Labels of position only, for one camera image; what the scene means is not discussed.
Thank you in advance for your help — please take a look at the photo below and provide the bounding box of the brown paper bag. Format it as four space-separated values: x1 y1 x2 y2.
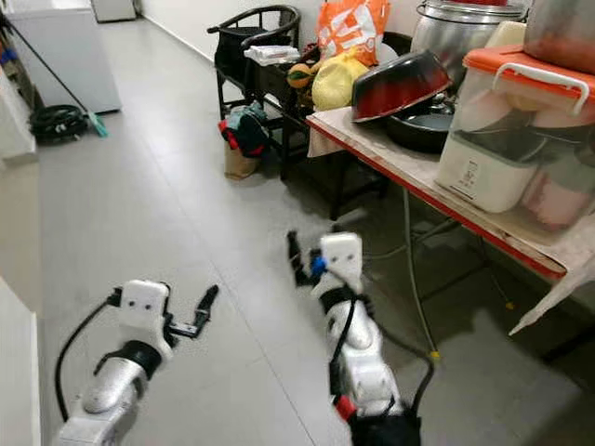
223 144 259 180

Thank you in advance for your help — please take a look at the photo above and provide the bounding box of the black side table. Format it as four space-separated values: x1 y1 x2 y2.
265 79 391 221

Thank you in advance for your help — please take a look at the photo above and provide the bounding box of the green red clothes bundle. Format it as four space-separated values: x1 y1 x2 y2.
218 102 271 157

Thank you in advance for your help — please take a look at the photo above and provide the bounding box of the beige cloth covered bench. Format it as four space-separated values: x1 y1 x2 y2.
307 104 595 359

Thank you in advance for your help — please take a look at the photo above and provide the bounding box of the black frying pan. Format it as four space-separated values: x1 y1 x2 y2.
381 107 456 154

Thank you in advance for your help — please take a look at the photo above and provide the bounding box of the yellow bag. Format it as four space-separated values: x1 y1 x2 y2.
311 54 368 112

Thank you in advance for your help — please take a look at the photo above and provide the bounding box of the broom with teal head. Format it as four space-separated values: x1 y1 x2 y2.
5 14 111 138

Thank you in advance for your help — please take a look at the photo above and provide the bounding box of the red black wok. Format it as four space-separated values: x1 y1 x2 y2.
351 49 454 124

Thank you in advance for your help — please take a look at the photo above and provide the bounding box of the black wooden armchair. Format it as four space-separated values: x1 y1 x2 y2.
207 5 303 177

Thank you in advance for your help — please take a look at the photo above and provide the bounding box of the orange plastic bag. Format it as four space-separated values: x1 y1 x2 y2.
316 0 391 66

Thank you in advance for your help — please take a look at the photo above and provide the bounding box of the storage box with orange lid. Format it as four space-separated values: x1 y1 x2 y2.
435 45 595 233

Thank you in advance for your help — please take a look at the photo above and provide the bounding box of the white chest freezer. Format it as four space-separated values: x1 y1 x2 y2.
5 0 122 114

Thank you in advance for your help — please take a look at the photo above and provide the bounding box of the large steel pot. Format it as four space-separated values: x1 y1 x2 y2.
411 0 531 75

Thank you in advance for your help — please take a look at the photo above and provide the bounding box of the dark metal pot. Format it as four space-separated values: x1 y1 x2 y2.
525 0 595 75

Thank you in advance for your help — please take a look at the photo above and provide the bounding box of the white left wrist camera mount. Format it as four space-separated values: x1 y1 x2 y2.
119 279 173 347

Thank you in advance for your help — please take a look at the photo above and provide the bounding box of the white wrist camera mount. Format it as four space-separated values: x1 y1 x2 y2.
319 232 365 296
119 279 173 347

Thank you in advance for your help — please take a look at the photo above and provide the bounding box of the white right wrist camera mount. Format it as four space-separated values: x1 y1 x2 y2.
319 232 365 296

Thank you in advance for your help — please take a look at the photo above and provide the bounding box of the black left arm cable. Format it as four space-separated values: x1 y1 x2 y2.
53 293 124 424

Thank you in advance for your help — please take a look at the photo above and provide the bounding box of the coiled black cable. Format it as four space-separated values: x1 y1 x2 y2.
33 104 89 145

